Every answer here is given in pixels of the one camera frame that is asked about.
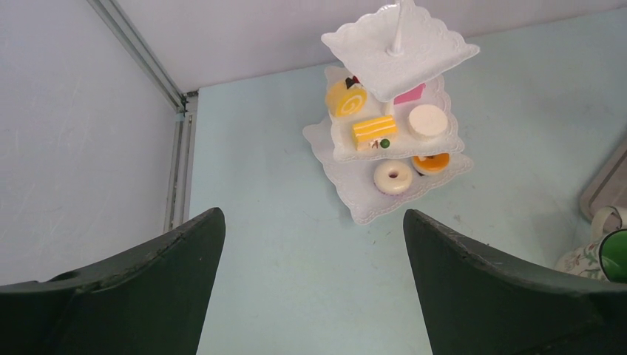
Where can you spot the stainless steel tray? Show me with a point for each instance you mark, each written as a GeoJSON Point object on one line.
{"type": "Point", "coordinates": [608, 187]}

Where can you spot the white round cream cake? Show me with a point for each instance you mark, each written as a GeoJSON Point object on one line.
{"type": "Point", "coordinates": [427, 121]}

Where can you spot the orange glazed donut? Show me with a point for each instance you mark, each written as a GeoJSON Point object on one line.
{"type": "Point", "coordinates": [431, 165]}

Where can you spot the large floral green-inside mug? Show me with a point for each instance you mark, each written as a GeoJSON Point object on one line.
{"type": "Point", "coordinates": [604, 256]}

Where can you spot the yellow layered cake slice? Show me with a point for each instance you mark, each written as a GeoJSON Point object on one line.
{"type": "Point", "coordinates": [376, 133]}

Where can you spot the yellow swirl roll cake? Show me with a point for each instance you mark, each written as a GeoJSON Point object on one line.
{"type": "Point", "coordinates": [346, 97]}

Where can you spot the white three-tier dessert stand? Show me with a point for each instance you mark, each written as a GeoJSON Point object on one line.
{"type": "Point", "coordinates": [390, 51]}

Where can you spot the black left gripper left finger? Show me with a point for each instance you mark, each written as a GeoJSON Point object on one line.
{"type": "Point", "coordinates": [149, 299]}

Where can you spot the white glazed donut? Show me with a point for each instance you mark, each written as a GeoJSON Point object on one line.
{"type": "Point", "coordinates": [393, 177]}

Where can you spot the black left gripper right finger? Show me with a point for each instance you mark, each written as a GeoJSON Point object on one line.
{"type": "Point", "coordinates": [476, 299]}

